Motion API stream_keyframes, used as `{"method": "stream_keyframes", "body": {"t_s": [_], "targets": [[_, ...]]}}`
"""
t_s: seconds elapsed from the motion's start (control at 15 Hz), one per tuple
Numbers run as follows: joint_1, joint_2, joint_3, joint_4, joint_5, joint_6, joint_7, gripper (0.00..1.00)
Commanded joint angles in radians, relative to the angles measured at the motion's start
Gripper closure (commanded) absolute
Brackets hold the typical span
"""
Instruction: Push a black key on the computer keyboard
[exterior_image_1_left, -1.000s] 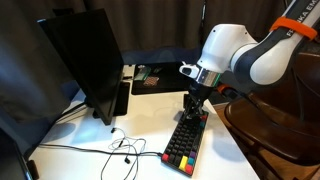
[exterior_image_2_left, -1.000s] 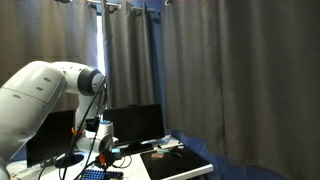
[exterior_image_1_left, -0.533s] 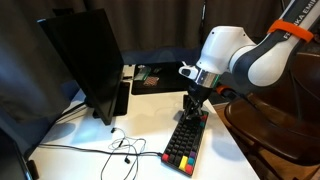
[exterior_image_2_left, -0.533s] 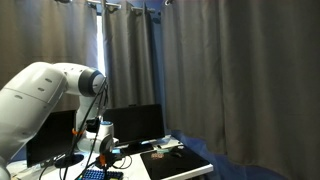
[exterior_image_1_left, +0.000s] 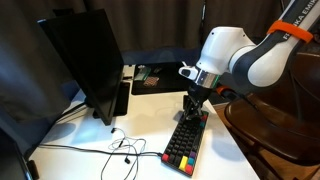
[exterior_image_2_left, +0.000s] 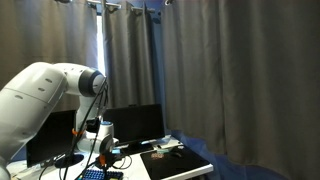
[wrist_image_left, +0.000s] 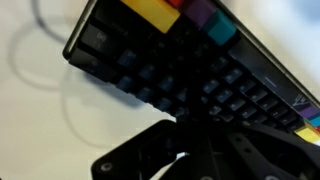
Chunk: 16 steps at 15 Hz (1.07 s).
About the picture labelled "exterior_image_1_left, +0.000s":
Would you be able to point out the black device edge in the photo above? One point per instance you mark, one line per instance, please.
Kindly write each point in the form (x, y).
(10, 160)

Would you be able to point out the brown curtain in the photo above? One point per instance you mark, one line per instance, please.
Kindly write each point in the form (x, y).
(156, 23)

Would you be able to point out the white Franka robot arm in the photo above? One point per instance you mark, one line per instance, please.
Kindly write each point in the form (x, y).
(266, 63)

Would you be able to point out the green and white packet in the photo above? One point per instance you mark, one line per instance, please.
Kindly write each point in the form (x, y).
(141, 74)

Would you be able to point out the small dark object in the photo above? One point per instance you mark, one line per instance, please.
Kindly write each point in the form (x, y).
(157, 70)

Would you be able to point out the brown wooden chair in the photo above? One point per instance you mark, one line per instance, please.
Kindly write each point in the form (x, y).
(283, 130)

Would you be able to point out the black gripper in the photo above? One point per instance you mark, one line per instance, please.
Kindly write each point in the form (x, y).
(199, 92)

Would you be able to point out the grey curtain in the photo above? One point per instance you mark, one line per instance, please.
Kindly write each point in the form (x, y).
(30, 60)

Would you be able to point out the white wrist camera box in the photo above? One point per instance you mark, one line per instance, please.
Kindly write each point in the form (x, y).
(187, 72)

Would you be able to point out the black desk mat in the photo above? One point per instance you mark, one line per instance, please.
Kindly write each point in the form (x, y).
(166, 83)

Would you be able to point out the black computer monitor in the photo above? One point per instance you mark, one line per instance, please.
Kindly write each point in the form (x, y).
(86, 60)

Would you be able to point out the black keyboard with coloured keys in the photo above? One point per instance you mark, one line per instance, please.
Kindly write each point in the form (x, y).
(183, 143)

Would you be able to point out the red checkered small card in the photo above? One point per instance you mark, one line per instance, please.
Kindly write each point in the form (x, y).
(151, 81)

